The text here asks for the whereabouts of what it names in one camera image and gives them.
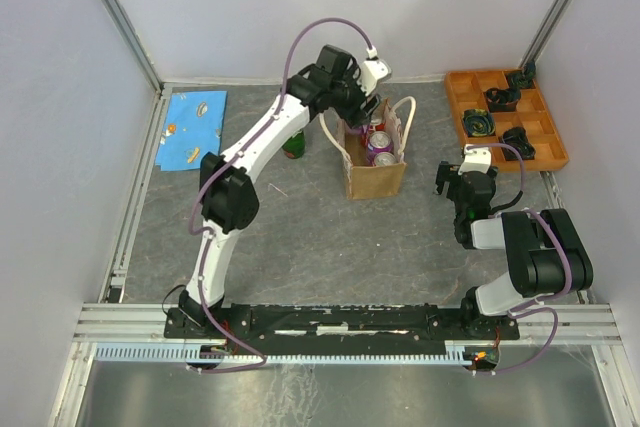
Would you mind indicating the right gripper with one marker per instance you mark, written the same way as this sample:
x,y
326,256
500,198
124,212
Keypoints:
x,y
443,173

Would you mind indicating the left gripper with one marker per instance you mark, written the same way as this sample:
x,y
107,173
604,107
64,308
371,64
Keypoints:
x,y
355,116

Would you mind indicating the purple soda can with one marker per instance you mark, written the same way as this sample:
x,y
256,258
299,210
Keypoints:
x,y
378,142
356,130

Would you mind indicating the green glass bottle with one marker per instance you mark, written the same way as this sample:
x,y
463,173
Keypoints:
x,y
295,146

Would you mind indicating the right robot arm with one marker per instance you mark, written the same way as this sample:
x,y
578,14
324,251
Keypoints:
x,y
545,256

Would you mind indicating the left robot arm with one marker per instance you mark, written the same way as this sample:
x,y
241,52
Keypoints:
x,y
227,200

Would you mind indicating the silver top soda can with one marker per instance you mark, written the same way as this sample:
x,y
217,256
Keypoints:
x,y
384,159

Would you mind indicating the rolled blue yellow sock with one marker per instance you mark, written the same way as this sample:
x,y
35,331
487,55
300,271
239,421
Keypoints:
x,y
478,123

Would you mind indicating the rolled black sock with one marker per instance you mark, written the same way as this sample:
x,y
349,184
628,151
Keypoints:
x,y
517,138

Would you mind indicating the orange wooden divider tray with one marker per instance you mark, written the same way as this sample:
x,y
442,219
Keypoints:
x,y
466,91

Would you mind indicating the rolled dark sock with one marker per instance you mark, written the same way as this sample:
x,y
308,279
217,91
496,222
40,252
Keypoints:
x,y
502,100
522,78

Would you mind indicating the blue patterned cloth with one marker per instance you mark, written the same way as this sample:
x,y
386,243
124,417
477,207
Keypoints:
x,y
192,128

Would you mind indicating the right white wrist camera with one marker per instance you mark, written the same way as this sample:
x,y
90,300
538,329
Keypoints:
x,y
475,159

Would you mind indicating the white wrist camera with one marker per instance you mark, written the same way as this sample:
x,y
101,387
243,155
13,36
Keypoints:
x,y
373,71
475,159

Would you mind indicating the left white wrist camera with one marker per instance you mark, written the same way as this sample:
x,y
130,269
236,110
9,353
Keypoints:
x,y
373,71

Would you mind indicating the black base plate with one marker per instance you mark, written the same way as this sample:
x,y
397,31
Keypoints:
x,y
280,330

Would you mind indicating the aluminium frame rail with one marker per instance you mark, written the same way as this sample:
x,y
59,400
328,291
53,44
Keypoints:
x,y
579,324

